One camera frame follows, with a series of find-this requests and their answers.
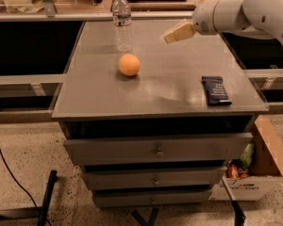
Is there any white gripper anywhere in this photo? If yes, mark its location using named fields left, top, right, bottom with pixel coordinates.
left=163, top=0, right=218, bottom=44

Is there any clear plastic water bottle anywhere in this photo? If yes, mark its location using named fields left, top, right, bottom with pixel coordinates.
left=112, top=0, right=133, bottom=53

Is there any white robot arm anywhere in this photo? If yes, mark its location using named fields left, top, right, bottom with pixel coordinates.
left=162, top=0, right=283, bottom=46

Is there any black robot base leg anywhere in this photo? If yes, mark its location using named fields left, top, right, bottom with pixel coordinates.
left=222, top=177, right=246, bottom=226

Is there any dark blue snack packet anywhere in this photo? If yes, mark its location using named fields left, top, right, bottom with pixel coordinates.
left=202, top=76, right=232, bottom=106

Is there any orange fruit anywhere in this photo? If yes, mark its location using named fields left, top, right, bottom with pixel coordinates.
left=118, top=54, right=141, bottom=76

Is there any grey drawer cabinet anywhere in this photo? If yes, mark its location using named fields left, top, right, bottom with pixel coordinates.
left=53, top=20, right=267, bottom=195

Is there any top grey drawer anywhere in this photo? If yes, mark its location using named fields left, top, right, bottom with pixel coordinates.
left=64, top=133, right=253, bottom=166

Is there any grey drawer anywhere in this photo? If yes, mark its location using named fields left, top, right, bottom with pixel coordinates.
left=82, top=166, right=225, bottom=190
left=92, top=189, right=211, bottom=208
left=64, top=133, right=253, bottom=166

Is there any green snack bag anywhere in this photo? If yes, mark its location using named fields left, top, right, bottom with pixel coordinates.
left=240, top=143, right=255, bottom=169

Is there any red snack packet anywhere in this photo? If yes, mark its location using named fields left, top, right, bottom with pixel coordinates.
left=227, top=165, right=239, bottom=179

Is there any cardboard box with snacks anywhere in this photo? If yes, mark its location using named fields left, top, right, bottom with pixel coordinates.
left=208, top=115, right=283, bottom=202

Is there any bottom grey drawer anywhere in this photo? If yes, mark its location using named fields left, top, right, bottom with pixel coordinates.
left=92, top=189, right=211, bottom=208

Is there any middle grey drawer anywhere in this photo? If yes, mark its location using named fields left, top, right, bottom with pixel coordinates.
left=82, top=166, right=225, bottom=190

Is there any black metal stand leg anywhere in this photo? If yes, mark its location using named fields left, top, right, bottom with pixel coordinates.
left=37, top=170, right=58, bottom=226

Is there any metal shelf rail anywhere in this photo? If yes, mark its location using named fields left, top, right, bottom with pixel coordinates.
left=0, top=10, right=192, bottom=23

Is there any black floor cable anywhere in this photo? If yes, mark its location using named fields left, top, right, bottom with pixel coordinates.
left=0, top=124, right=53, bottom=226

